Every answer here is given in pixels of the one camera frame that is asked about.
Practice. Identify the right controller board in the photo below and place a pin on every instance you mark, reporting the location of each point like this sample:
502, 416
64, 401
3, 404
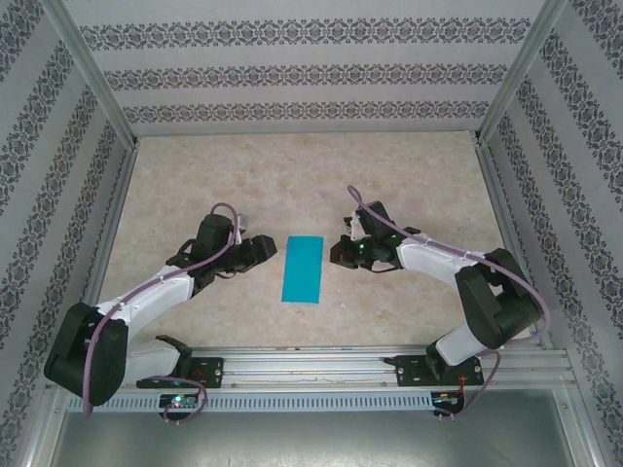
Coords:
445, 400

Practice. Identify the blue paper sheet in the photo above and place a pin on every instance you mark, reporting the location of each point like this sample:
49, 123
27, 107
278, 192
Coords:
303, 270

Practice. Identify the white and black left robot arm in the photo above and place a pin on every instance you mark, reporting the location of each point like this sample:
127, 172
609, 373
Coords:
156, 304

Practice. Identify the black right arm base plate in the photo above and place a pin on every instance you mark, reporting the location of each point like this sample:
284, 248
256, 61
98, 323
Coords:
409, 372

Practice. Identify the aluminium table side rail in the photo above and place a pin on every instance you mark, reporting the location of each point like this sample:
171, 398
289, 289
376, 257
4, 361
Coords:
109, 228
506, 219

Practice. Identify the left controller board with LED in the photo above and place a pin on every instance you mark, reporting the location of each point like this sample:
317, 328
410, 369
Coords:
177, 401

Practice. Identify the grey metal panel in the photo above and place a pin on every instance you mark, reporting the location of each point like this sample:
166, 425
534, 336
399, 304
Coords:
311, 442

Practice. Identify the aluminium mounting rail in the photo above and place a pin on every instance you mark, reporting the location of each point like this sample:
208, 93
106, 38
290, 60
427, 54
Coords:
306, 370

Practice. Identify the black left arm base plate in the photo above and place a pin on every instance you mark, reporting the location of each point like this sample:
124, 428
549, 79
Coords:
211, 372

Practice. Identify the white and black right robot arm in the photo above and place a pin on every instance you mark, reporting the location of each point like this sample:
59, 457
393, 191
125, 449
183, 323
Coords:
487, 301

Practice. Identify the aluminium frame post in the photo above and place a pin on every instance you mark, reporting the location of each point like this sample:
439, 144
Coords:
520, 73
92, 73

